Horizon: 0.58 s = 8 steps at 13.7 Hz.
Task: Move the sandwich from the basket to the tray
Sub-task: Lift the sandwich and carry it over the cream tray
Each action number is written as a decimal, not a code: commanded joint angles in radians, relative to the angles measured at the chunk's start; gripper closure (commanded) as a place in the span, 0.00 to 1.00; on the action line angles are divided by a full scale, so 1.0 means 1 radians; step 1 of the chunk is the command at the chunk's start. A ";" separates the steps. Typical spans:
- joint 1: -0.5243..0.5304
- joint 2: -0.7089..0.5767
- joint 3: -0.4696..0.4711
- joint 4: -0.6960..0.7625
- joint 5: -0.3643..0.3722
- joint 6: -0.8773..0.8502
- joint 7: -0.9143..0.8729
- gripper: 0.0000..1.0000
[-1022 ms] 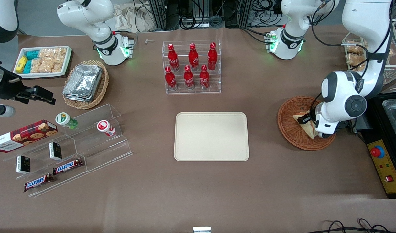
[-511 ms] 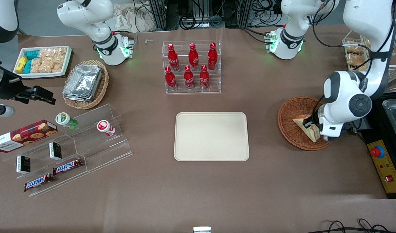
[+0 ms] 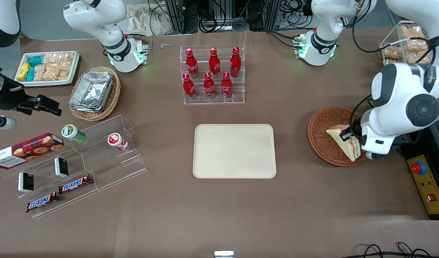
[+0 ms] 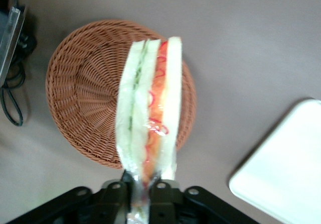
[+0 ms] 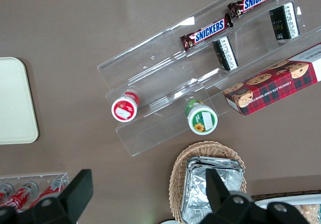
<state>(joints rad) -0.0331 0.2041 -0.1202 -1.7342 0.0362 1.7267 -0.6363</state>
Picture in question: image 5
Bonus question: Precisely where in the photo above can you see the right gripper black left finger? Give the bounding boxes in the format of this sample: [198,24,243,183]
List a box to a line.
[0,169,94,224]

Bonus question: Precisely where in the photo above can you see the white rectangular snack tray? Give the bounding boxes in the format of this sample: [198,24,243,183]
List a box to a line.
[257,194,321,224]

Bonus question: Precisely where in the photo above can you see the clear acrylic stepped display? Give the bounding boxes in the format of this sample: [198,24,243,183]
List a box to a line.
[96,0,321,157]

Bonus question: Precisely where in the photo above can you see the Snickers chocolate bar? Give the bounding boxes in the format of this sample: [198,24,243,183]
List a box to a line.
[180,13,234,53]
[227,0,282,19]

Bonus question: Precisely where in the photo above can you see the green lidded cup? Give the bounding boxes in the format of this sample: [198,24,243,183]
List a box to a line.
[185,98,219,135]

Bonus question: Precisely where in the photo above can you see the oval tan wicker basket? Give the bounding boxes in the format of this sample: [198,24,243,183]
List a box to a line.
[168,140,248,224]

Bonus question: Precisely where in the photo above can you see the red cola bottle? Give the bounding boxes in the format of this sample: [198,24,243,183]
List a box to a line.
[0,181,40,213]
[0,183,15,202]
[29,178,69,209]

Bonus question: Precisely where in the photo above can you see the cream plastic tray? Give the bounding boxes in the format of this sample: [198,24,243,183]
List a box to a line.
[0,57,40,145]

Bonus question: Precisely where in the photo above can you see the red lidded white cup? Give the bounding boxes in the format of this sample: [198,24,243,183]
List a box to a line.
[111,90,140,123]

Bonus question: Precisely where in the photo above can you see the small black white box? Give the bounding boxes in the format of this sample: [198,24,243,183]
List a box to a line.
[212,35,239,72]
[268,2,301,41]

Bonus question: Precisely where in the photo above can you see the red tartan cookie box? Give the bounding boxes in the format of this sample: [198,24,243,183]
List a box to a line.
[223,43,321,117]

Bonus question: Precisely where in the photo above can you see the clear bag of brown snacks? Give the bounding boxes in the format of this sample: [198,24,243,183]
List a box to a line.
[300,203,321,224]

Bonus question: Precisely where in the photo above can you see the clear acrylic bottle rack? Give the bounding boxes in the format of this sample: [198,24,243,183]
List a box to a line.
[0,171,70,213]

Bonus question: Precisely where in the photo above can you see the stack of foil containers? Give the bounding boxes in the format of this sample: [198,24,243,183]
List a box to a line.
[182,155,245,224]

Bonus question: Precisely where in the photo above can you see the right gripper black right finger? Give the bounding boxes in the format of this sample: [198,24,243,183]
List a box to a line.
[198,168,310,224]

